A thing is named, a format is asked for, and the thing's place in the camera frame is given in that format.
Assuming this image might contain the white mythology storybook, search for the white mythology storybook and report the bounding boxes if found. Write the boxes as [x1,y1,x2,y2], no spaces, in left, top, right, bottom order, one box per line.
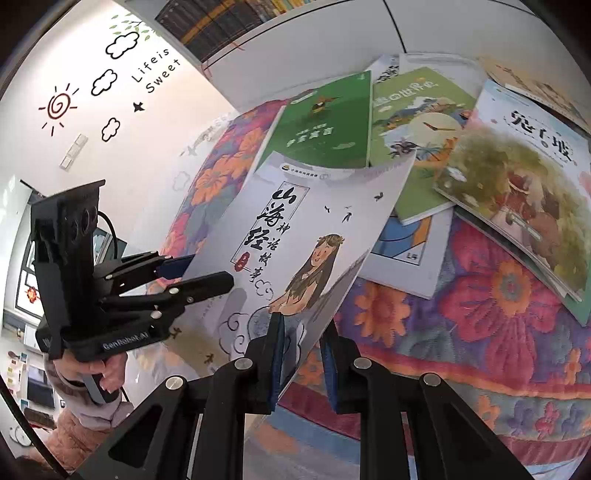
[158,149,417,407]

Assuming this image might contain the dark green fables book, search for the dark green fables book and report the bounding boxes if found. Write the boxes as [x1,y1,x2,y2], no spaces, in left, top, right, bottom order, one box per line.
[260,70,372,169]

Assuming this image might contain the light green world history book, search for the light green world history book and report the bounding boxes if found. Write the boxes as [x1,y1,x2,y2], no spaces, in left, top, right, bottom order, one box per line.
[370,67,476,225]

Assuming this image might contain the row of black books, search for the row of black books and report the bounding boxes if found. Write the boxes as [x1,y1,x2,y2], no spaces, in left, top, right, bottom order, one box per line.
[155,0,263,62]

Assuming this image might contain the person's left hand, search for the person's left hand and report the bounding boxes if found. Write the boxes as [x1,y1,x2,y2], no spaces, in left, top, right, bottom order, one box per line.
[82,353,128,393]

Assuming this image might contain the white blue geometric book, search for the white blue geometric book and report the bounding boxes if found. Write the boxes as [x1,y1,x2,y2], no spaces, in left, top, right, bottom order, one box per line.
[359,208,453,299]

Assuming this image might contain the white bookshelf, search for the white bookshelf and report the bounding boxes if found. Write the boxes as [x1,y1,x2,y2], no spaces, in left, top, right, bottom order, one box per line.
[124,0,537,80]

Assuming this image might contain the white book with painted cover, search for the white book with painted cover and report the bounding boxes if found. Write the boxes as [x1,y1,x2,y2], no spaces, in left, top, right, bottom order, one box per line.
[434,80,590,326]

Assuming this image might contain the beige book at back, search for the beige book at back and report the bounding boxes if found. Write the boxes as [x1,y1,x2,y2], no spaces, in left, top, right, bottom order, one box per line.
[478,56,590,134]

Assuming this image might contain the white wall switch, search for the white wall switch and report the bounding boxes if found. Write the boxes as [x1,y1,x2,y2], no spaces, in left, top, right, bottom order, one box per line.
[59,134,88,171]

